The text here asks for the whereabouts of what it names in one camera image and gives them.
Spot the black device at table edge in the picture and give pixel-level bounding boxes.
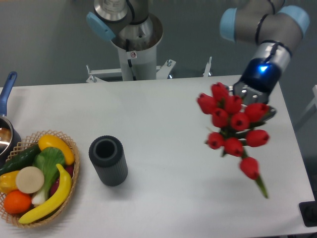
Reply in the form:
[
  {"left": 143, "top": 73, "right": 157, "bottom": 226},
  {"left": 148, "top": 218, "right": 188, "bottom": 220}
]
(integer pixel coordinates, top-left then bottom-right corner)
[{"left": 299, "top": 201, "right": 317, "bottom": 227}]

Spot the white frame at right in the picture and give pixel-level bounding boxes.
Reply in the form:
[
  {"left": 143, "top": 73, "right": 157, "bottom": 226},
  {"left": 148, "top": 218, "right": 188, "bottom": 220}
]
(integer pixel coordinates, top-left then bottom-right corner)
[{"left": 293, "top": 85, "right": 317, "bottom": 132}]

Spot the dark grey ribbed vase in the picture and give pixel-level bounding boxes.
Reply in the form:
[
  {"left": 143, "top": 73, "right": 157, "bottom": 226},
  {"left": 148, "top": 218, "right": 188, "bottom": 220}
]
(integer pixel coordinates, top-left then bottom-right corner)
[{"left": 89, "top": 135, "right": 128, "bottom": 186}]

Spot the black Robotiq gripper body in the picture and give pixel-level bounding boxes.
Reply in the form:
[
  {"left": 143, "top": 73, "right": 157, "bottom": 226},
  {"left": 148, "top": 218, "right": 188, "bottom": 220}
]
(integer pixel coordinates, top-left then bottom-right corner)
[{"left": 233, "top": 58, "right": 282, "bottom": 104}]

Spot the purple red vegetable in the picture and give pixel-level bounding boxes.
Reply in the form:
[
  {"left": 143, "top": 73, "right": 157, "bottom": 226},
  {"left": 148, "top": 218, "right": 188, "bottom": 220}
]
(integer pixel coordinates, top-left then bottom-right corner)
[{"left": 50, "top": 165, "right": 74, "bottom": 197}]

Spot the green bok choy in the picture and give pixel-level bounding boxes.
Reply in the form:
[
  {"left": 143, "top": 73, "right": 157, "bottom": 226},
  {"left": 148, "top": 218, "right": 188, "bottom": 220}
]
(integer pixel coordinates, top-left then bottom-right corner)
[{"left": 32, "top": 147, "right": 65, "bottom": 206}]

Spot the blue handled saucepan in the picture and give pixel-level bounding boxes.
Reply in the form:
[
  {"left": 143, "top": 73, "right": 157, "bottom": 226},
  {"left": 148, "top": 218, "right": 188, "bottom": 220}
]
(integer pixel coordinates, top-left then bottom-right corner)
[{"left": 0, "top": 71, "right": 21, "bottom": 167}]

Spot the woven wicker basket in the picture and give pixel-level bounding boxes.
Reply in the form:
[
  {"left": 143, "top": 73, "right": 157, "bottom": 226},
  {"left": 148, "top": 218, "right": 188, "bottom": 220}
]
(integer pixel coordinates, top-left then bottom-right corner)
[{"left": 0, "top": 130, "right": 80, "bottom": 229}]

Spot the green cucumber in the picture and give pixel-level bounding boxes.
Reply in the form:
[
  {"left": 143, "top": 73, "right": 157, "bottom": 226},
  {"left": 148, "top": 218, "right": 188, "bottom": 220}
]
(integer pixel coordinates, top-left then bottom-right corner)
[{"left": 0, "top": 144, "right": 41, "bottom": 175}]

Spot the orange fruit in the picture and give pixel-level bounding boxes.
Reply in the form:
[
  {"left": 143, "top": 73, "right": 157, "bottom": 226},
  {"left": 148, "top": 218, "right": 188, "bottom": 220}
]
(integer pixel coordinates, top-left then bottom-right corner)
[{"left": 3, "top": 190, "right": 31, "bottom": 214}]

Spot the yellow banana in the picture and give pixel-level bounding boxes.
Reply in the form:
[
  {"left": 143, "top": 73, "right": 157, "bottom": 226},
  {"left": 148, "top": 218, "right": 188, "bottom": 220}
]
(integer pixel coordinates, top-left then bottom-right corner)
[{"left": 18, "top": 164, "right": 72, "bottom": 224}]

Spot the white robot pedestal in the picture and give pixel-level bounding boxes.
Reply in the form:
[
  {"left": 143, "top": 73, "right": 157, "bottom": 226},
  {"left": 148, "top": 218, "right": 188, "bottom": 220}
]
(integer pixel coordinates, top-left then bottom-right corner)
[{"left": 85, "top": 12, "right": 213, "bottom": 84}]

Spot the yellow bell pepper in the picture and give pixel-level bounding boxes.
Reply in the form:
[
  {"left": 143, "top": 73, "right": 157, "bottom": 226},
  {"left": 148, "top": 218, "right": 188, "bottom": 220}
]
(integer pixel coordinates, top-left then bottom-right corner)
[{"left": 0, "top": 171, "right": 19, "bottom": 194}]

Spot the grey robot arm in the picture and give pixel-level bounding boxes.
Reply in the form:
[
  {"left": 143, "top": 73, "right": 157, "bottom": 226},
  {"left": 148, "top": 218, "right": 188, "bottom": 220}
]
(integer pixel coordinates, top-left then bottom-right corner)
[{"left": 86, "top": 0, "right": 310, "bottom": 106}]

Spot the yellow squash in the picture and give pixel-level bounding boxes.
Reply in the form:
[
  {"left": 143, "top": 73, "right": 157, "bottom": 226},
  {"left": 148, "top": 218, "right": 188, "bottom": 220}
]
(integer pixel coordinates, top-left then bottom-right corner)
[{"left": 38, "top": 134, "right": 75, "bottom": 166}]

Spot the beige round slice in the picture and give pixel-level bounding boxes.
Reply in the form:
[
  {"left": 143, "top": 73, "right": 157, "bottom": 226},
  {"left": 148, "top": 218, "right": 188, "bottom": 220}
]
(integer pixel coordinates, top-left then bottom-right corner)
[{"left": 15, "top": 166, "right": 44, "bottom": 194}]

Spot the red tulip bouquet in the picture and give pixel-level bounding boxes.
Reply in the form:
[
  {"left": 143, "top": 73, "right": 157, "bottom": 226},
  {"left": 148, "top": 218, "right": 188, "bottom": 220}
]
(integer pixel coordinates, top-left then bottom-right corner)
[{"left": 196, "top": 82, "right": 270, "bottom": 198}]

